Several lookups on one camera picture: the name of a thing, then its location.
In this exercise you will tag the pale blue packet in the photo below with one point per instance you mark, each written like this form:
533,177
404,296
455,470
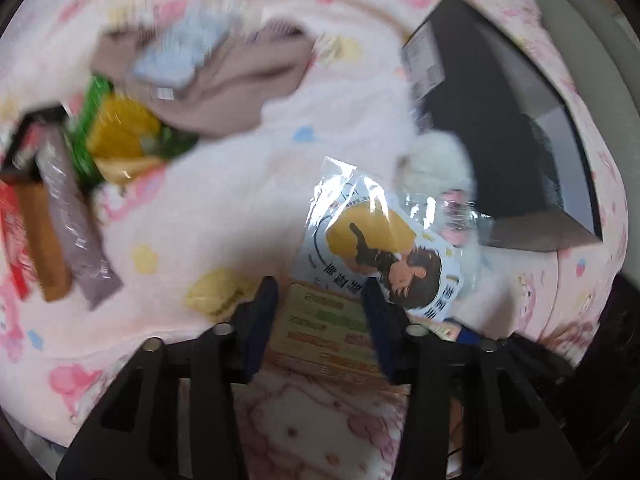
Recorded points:
185,50

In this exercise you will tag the red snack box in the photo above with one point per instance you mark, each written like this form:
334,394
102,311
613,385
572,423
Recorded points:
12,240

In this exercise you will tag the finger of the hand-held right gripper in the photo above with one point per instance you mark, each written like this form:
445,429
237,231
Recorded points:
465,335

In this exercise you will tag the brown cloth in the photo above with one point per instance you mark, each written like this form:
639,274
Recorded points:
250,90

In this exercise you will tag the pink printed blanket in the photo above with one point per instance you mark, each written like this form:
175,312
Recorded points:
225,195

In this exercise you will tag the black cardboard box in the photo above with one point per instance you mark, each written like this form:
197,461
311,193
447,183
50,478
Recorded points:
495,125

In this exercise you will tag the mauve sachet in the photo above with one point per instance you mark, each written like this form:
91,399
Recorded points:
75,220

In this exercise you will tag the red black snack packet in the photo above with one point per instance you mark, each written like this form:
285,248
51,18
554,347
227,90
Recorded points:
27,132

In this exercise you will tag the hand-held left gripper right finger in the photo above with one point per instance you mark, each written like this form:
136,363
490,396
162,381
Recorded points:
380,330

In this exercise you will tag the grey padded headboard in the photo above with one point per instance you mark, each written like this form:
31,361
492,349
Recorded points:
585,45

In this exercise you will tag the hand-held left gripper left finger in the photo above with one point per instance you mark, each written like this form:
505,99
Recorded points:
260,330

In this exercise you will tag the white fluffy ball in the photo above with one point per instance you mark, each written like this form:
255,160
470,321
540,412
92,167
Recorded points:
440,160

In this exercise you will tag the brown snack bar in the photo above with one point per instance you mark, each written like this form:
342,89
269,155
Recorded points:
42,240

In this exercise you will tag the green yellow snack packet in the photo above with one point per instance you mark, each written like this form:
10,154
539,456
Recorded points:
120,130

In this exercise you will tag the kitty printed pink cloth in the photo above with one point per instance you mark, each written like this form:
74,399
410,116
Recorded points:
310,430

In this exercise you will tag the beige printed card pack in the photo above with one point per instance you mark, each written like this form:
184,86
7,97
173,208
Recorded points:
320,330

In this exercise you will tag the clear bag cartoon badge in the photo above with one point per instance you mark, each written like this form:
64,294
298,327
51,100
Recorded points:
380,240

